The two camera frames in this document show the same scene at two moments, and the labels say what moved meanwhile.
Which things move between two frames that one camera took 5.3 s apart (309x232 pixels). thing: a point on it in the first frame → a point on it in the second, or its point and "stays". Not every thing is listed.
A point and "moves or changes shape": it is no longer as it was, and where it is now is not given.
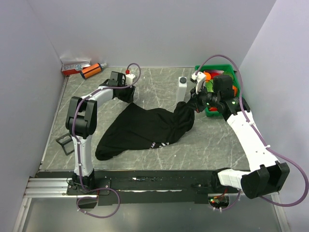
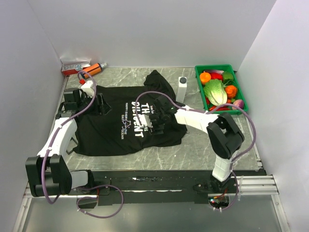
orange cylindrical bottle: (92, 70) stays
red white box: (73, 68) stays
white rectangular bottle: (182, 82) stays
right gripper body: (203, 99) → (158, 122)
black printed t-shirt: (128, 127) moves or changes shape
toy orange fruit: (208, 76) stays
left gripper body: (126, 93) → (86, 102)
